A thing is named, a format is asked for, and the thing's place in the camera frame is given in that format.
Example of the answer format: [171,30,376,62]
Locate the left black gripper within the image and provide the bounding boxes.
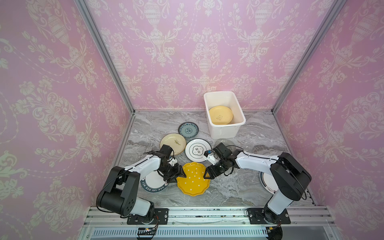
[159,162,188,184]

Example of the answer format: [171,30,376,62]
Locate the yellow polka dot plate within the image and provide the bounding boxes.
[177,162,210,197]

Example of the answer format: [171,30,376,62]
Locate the white plate green lettered rim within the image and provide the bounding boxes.
[140,171,168,193]

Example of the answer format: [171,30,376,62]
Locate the pale yellow round plate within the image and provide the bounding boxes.
[209,106,234,125]

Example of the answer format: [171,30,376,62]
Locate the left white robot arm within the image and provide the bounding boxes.
[96,145,186,224]

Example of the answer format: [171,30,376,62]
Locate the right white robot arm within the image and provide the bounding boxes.
[203,147,312,224]

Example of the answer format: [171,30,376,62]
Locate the white plastic bin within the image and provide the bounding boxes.
[204,91,246,139]

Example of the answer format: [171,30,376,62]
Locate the white plate black rim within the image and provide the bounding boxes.
[185,139,212,163]

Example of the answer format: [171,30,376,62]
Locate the cream plate with plant motif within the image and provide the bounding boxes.
[160,134,187,155]

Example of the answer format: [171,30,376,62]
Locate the clear glass plate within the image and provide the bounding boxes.
[214,139,238,151]

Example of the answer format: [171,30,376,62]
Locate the small teal patterned plate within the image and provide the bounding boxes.
[178,122,199,139]

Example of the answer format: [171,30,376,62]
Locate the white plate red green rim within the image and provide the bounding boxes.
[260,172,279,195]

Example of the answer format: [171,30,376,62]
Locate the white vented strip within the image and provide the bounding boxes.
[88,226,268,240]

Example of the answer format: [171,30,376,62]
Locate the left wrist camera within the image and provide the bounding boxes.
[168,157,178,167]

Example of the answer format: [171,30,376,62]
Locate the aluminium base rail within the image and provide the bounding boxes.
[79,206,342,240]

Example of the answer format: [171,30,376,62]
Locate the aluminium left corner post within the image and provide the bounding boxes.
[75,0,135,115]

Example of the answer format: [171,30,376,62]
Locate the aluminium corner post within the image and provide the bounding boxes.
[271,0,347,116]
[75,0,135,115]

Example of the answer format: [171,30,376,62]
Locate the aluminium right corner post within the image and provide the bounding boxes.
[271,0,347,116]

